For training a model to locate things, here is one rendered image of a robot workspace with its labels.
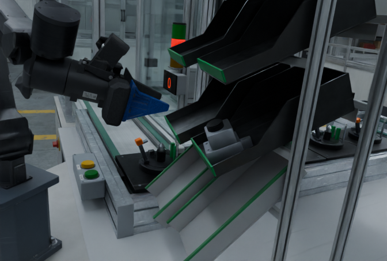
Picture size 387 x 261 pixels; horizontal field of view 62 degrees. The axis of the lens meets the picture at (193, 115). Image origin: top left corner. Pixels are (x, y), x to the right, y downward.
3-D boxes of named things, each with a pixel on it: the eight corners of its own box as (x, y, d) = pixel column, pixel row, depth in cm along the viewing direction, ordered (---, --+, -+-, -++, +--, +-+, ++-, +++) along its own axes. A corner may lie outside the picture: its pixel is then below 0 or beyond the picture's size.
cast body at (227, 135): (211, 167, 57) (198, 134, 54) (207, 155, 61) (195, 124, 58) (256, 151, 57) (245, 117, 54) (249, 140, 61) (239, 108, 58)
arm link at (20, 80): (10, 101, 48) (15, 48, 42) (21, 78, 52) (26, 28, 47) (59, 112, 50) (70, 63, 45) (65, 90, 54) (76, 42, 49)
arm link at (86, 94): (56, 114, 42) (67, 68, 40) (68, 83, 59) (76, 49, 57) (120, 128, 44) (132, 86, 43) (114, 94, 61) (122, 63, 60)
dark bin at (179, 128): (179, 145, 67) (166, 114, 64) (167, 124, 79) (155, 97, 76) (296, 90, 71) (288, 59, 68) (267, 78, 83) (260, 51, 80)
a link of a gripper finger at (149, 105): (121, 123, 47) (133, 83, 45) (120, 114, 50) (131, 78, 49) (167, 132, 49) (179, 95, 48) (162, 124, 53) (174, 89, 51)
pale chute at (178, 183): (166, 229, 72) (152, 218, 70) (156, 197, 84) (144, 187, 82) (258, 143, 72) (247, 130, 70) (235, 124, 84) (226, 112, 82)
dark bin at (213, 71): (225, 85, 50) (210, 39, 47) (200, 70, 62) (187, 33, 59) (376, 17, 53) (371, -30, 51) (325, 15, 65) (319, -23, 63)
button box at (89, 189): (81, 201, 95) (80, 182, 93) (72, 169, 113) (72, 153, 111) (105, 197, 98) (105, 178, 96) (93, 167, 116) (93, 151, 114)
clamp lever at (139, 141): (143, 162, 101) (135, 141, 98) (141, 159, 103) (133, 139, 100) (154, 157, 102) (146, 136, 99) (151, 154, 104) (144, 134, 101)
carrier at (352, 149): (326, 163, 123) (333, 132, 120) (284, 140, 144) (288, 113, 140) (368, 155, 134) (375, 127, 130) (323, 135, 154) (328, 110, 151)
